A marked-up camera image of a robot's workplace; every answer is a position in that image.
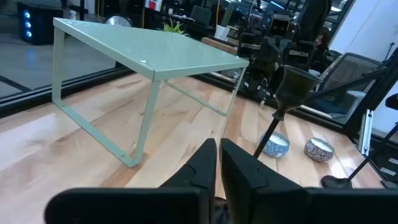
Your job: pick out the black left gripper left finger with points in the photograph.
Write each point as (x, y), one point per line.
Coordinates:
(202, 168)

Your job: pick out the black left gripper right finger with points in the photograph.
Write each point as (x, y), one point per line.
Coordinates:
(248, 186)

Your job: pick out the tall black candlestick holder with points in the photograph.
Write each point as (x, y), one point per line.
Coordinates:
(335, 182)

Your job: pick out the white tealight candle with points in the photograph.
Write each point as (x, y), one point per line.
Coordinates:
(318, 152)
(280, 147)

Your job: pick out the pale green perforated metal shelf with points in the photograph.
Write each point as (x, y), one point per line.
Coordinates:
(140, 46)

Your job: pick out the green plant in white pot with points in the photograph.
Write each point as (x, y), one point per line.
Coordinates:
(173, 28)

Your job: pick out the black mesh office chair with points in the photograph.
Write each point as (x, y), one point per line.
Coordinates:
(348, 81)

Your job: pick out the person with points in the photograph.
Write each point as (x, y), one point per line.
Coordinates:
(323, 43)

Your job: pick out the black computer tower blue lights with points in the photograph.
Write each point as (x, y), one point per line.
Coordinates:
(40, 28)

